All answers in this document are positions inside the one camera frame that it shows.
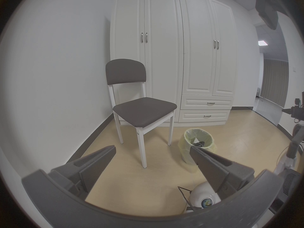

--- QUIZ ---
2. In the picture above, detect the yellow plastic bag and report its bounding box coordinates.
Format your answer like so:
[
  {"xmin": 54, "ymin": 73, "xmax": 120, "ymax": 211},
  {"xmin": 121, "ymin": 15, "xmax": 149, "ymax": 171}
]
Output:
[{"xmin": 178, "ymin": 128, "xmax": 218, "ymax": 164}]

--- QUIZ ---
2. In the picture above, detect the black cable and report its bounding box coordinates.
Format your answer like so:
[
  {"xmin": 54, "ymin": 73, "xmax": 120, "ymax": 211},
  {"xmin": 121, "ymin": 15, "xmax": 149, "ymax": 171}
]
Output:
[{"xmin": 178, "ymin": 187, "xmax": 191, "ymax": 211}]

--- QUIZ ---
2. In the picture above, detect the white wardrobe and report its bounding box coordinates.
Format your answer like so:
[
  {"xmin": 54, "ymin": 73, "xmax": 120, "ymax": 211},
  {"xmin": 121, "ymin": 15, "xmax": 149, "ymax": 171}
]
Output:
[{"xmin": 110, "ymin": 0, "xmax": 238, "ymax": 128}]

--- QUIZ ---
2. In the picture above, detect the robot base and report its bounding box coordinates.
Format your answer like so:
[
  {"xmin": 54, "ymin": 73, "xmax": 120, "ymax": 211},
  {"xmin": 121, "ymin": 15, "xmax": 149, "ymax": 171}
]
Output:
[{"xmin": 185, "ymin": 157, "xmax": 301, "ymax": 217}]

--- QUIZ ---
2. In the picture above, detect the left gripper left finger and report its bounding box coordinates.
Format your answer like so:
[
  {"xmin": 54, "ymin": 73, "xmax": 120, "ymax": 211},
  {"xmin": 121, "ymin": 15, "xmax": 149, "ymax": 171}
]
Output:
[{"xmin": 49, "ymin": 145, "xmax": 117, "ymax": 200}]

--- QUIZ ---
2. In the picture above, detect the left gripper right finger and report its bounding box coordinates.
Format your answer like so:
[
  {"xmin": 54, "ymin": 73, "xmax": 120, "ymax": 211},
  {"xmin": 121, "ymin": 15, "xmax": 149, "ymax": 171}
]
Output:
[{"xmin": 189, "ymin": 146, "xmax": 255, "ymax": 201}]

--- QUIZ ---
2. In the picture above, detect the grey curtain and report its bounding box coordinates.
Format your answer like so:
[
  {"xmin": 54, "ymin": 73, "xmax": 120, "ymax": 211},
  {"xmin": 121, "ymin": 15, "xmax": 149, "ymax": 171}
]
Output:
[{"xmin": 260, "ymin": 59, "xmax": 289, "ymax": 107}]

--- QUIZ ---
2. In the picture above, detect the grey and white chair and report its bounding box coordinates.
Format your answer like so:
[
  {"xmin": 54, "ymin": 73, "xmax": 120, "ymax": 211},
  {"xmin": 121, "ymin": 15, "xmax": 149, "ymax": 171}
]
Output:
[{"xmin": 105, "ymin": 59, "xmax": 177, "ymax": 169}]

